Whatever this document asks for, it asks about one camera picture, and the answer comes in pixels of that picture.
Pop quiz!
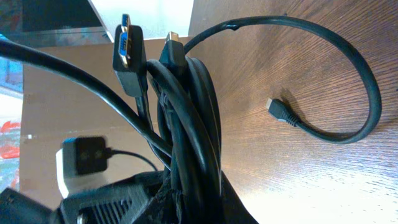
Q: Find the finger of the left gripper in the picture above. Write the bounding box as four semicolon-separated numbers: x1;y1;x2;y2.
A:
133;179;183;224
218;171;258;224

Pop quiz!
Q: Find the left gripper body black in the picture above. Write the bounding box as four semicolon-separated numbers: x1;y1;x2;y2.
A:
1;171;164;224

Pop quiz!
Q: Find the black HDMI cable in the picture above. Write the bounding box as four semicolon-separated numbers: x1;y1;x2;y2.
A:
146;15;382;200

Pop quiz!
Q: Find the black USB cable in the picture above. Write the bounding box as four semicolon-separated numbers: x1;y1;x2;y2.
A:
0;14;175;170

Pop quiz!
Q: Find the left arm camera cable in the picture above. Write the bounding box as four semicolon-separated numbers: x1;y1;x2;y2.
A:
105;148;159;172

